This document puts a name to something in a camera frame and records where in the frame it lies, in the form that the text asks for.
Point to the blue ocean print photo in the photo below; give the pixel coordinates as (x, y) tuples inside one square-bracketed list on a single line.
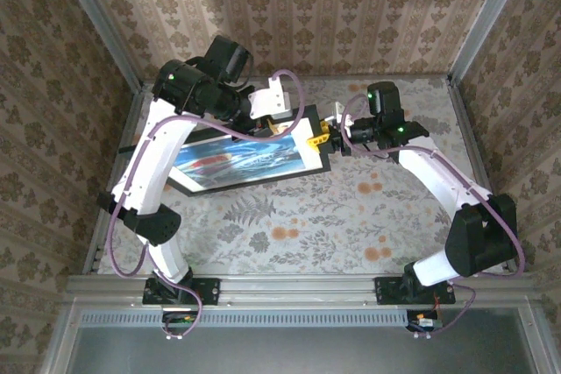
[(245, 159)]

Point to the aluminium corner post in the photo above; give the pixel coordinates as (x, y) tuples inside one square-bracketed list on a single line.
[(101, 19), (486, 19)]

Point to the aluminium side rail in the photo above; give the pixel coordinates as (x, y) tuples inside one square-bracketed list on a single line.
[(467, 129), (135, 107)]

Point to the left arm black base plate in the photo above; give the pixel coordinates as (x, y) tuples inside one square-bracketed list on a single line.
[(210, 291)]

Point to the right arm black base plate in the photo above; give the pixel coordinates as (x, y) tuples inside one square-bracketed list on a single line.
[(385, 291)]

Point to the floral patterned table covering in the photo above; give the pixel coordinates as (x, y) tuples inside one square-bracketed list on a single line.
[(307, 260)]

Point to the aluminium frame beam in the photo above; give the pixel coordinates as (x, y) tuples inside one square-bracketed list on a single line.
[(538, 347), (59, 347)]

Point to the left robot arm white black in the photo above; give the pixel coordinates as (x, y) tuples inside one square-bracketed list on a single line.
[(158, 159)]

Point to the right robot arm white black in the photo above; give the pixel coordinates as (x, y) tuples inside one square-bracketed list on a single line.
[(434, 181)]

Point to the grey metal panel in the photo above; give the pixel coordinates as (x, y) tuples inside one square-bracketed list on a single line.
[(298, 352)]

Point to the long aluminium mounting rail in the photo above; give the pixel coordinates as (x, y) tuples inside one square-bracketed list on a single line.
[(298, 288)]

